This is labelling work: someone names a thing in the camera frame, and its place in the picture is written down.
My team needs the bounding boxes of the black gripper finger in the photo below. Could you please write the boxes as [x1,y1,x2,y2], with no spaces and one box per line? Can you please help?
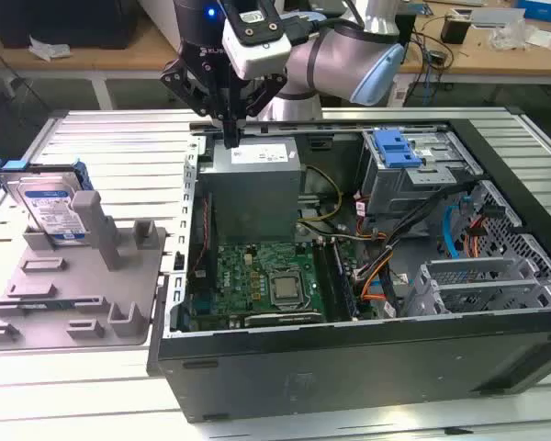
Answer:
[233,73,287,150]
[159,58,235,150]

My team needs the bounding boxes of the hard disk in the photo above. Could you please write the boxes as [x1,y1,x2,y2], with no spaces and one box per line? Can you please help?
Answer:
[0,157,96,243]

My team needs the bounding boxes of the blue data wire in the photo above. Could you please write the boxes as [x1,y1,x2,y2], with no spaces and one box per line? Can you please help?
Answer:
[442,195,475,259]

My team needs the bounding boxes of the orange power wire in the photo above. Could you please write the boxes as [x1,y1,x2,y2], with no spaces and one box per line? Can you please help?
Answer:
[466,204,509,258]

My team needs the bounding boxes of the grey metal disk bay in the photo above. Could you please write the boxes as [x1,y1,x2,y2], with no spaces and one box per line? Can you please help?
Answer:
[401,255,551,318]

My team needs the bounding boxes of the white plastic box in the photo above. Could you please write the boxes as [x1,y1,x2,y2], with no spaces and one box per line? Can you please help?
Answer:
[137,0,181,52]

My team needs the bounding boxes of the wooden desk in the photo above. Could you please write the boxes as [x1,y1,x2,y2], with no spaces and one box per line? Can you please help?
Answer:
[0,4,551,109]

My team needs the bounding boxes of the grey power supply unit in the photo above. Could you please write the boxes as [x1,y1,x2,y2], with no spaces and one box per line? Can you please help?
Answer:
[197,137,304,244]

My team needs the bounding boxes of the large black box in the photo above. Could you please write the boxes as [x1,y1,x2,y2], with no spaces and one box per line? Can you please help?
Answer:
[0,0,139,50]

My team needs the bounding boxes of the crumpled white paper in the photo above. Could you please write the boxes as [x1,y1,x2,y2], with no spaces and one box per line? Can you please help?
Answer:
[27,36,73,62]

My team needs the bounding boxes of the blue plastic drive latch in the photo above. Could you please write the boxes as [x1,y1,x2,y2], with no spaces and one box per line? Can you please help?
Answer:
[374,130,423,170]

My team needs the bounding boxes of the black speaker box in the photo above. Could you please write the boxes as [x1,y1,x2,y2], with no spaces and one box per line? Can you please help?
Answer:
[394,12,417,47]

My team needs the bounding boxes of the grey metal drive cage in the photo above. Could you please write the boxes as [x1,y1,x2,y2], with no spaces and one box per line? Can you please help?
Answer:
[360,130,483,220]

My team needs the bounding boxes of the green motherboard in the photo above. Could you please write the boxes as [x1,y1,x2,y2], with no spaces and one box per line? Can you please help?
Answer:
[186,238,377,332]

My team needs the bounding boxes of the small black box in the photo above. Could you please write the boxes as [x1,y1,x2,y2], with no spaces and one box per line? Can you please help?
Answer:
[440,13,470,46]

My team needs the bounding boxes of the black RAM slot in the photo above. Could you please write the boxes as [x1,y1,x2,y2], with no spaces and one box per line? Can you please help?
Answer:
[311,241,339,322]

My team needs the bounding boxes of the silver CPU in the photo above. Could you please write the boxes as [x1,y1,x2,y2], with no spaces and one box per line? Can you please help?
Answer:
[268,273,307,307]

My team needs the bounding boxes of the black graphics card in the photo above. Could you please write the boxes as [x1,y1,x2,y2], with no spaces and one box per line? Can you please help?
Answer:
[242,310,325,328]

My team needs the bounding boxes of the grey parts rack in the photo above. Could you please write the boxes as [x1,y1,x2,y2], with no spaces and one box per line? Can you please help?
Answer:
[0,190,169,354]

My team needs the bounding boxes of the grey flat box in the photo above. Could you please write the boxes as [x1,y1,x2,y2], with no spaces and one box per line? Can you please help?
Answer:
[470,6,527,28]

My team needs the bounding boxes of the RAM stick with blue label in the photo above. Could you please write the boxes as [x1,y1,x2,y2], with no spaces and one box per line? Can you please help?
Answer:
[20,298,80,310]

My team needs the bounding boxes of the blue cardboard box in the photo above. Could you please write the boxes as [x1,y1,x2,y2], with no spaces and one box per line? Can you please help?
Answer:
[516,0,551,24]

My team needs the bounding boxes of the black PC case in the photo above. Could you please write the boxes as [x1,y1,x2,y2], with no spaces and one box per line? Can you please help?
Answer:
[145,117,551,424]

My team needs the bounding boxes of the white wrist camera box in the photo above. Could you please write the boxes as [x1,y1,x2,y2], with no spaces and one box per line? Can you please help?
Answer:
[219,0,293,80]

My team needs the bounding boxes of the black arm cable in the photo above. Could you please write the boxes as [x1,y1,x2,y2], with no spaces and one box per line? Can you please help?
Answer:
[282,13,336,47]

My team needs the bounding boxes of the yellow black wire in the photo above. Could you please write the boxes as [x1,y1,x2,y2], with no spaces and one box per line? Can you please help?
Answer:
[298,164,343,231]

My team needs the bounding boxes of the red thin wire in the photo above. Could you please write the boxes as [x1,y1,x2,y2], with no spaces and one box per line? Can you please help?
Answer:
[197,192,212,277]

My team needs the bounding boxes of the black cable bundle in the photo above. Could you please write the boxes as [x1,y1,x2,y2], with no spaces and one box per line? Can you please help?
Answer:
[355,181,478,281]

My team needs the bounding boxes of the orange flat wire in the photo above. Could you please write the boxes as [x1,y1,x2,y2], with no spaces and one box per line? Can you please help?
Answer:
[360,264,396,302]

